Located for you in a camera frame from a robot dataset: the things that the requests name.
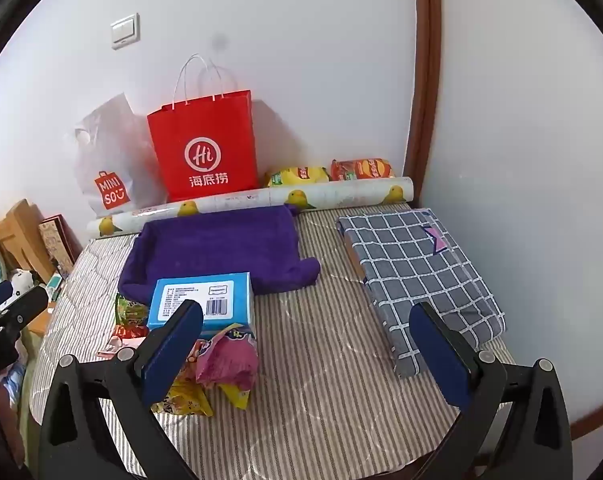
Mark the grey checked folded cloth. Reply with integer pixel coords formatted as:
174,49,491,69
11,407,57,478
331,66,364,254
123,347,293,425
336,208,507,377

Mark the orange chip bag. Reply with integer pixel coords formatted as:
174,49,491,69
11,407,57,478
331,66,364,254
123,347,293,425
330,158,395,182

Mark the duck print paper roll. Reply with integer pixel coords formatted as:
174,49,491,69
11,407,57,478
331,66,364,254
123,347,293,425
86,176,413,237

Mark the pink white snack packet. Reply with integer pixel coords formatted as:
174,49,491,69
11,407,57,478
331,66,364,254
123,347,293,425
98,335,147,359

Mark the yellow snack packet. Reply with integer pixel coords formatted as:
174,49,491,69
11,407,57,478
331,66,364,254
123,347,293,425
150,380,215,417

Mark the blue tissue box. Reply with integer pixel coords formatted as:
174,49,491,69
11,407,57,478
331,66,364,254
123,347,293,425
148,272,255,333

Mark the yellow chip bag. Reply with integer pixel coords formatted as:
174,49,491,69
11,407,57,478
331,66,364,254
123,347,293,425
266,166,331,189

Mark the brown wooden door frame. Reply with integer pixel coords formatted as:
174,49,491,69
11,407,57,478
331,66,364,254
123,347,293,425
404,0,442,208

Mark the green snack packet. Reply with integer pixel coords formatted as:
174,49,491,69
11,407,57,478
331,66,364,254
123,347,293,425
114,294,150,327

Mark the wooden chair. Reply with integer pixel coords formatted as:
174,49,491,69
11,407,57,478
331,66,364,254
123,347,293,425
0,199,57,281

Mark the white light switch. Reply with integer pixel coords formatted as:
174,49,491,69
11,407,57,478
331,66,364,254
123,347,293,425
110,13,141,51

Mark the red paper bag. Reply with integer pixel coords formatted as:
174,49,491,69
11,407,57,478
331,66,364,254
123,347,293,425
148,53,260,202

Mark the white plastic bag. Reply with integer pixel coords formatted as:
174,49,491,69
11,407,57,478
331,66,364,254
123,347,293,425
73,92,165,213

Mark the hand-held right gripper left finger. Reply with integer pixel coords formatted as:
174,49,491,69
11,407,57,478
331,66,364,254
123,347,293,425
38,299,205,480

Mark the red snack packet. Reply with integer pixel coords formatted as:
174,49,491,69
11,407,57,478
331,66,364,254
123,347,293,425
112,324,150,342

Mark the purple fabric tray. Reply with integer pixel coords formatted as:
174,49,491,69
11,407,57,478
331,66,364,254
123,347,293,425
118,205,321,306

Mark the white plush toy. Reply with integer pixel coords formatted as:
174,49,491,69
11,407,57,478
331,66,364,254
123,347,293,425
6,269,36,293

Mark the patterned box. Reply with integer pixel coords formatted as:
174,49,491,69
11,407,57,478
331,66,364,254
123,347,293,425
38,214,82,278

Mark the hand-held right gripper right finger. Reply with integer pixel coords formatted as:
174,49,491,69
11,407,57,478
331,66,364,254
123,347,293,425
409,301,575,480

